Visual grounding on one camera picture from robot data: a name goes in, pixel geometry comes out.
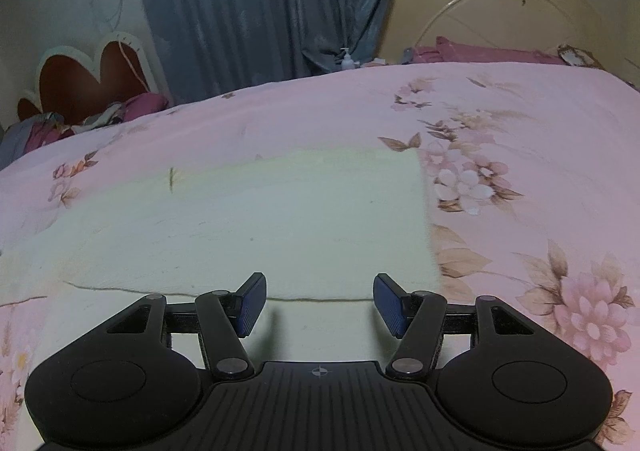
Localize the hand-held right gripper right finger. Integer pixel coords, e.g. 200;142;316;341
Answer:
374;273;540;379

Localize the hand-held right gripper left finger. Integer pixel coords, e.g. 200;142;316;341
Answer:
105;272;268;379

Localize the pale green knitted garment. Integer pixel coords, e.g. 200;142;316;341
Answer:
0;147;443;306

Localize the crumpled colourful clothes heap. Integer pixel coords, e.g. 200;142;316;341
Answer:
0;92;169;170

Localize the pink floral bedsheet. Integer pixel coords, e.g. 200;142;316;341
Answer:
0;62;640;447

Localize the pink pillow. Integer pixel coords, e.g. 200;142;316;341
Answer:
402;36;568;66

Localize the red heart-shaped headboard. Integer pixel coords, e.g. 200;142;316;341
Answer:
17;31;163;127

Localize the blue grey curtain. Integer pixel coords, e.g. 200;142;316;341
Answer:
127;0;412;104

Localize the white brown patterned pillow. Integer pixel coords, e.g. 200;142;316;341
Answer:
557;45;603;68

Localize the cream curved headboard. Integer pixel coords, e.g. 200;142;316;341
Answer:
377;0;632;82

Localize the white wall cable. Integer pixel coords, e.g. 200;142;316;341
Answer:
84;0;151;88

